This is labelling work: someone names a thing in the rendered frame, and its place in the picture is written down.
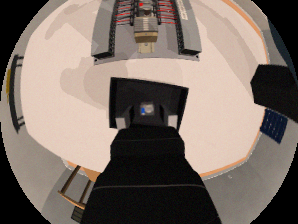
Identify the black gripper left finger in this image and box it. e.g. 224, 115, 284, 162
115, 106, 134, 131

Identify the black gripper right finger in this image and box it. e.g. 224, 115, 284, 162
160, 104, 177, 129

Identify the grey relay panel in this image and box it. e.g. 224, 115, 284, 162
91, 0, 202, 65

